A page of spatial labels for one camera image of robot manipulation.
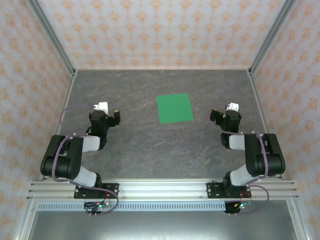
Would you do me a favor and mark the green square paper sheet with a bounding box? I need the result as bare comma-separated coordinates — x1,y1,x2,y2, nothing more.
156,92,195,125

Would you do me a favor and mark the grey metal panel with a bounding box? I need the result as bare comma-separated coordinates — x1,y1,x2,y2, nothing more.
27,211,298,240

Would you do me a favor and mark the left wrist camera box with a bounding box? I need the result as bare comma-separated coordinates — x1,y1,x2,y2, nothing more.
94,101,109,113

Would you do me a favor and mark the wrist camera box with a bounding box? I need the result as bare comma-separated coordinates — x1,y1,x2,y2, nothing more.
225,102,239,113
94,101,109,113

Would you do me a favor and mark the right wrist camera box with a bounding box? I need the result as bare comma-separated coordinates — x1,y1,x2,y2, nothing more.
225,102,239,113

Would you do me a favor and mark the aluminium table side rail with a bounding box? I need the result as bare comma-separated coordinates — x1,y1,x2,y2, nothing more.
246,69,286,181
38,69,78,181

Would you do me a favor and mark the thin aluminium table rail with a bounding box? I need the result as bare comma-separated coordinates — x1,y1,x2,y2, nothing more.
74,66,251,72

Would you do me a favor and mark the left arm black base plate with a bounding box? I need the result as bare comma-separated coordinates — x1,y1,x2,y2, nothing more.
73,183,120,200

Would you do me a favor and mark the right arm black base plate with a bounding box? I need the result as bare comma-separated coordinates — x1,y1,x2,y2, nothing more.
206,182,251,200

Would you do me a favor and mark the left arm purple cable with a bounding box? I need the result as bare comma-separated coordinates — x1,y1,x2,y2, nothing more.
51,104,120,216

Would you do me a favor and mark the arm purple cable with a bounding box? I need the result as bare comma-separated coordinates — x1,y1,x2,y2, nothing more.
51,104,120,216
211,103,271,216

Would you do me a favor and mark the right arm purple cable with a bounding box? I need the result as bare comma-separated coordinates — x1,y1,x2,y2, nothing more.
211,103,271,216

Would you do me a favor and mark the wide aluminium mounting rail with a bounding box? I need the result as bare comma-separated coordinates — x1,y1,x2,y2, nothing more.
26,178,300,202

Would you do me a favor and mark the aluminium frame post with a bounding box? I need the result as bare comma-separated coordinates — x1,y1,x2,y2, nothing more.
246,0,298,77
26,0,78,77

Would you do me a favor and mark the slotted grey cable duct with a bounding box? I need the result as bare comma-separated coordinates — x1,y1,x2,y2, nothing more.
37,201,226,212

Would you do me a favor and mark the aluminium lower frame rail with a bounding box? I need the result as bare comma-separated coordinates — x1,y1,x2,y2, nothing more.
286,199,309,240
13,201,40,240

